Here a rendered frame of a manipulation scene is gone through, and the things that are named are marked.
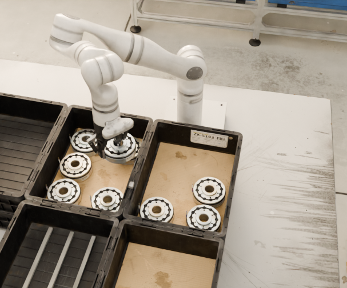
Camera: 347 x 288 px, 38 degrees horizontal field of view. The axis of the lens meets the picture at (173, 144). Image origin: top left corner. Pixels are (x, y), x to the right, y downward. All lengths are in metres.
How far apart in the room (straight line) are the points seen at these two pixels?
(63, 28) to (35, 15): 2.34
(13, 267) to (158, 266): 0.41
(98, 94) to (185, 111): 0.57
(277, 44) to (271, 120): 1.57
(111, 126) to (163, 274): 0.45
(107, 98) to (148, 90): 0.82
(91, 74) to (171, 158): 0.56
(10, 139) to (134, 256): 0.64
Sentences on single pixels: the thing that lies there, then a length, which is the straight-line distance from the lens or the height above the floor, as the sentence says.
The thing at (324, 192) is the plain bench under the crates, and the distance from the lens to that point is 1.85.
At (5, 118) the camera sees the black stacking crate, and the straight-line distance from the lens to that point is 1.91.
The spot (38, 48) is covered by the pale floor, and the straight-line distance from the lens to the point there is 3.53.
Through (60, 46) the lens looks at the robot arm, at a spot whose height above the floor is 1.23.
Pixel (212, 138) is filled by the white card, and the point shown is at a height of 0.90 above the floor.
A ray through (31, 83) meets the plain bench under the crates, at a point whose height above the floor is 0.70.
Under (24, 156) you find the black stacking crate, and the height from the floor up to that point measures 0.83.
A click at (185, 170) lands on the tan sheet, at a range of 1.66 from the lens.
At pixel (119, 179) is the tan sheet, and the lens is 1.64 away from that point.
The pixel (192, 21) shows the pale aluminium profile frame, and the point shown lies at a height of 0.13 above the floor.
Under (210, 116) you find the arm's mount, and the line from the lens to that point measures 1.91.
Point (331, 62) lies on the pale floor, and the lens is 3.48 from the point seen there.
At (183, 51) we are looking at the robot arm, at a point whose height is 1.09.
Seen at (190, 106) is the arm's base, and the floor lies 0.90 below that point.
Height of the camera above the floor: 2.15
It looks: 50 degrees down
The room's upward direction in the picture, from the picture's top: 1 degrees clockwise
